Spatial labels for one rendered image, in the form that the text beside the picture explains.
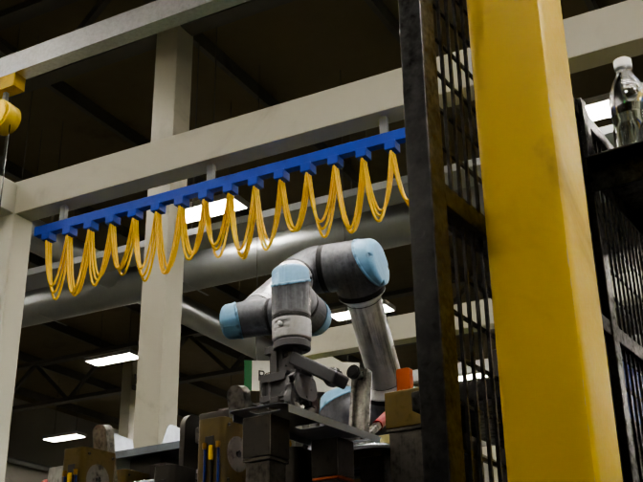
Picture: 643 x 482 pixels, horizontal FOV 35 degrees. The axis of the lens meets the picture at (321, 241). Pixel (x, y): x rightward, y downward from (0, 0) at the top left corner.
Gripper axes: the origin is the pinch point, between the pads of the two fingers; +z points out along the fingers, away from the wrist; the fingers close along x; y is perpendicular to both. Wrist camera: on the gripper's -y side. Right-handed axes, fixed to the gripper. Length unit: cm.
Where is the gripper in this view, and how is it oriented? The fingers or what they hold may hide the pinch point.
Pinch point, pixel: (303, 447)
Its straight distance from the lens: 187.4
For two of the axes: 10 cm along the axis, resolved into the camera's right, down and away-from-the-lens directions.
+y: -8.4, 2.5, 4.8
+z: 0.3, 9.1, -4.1
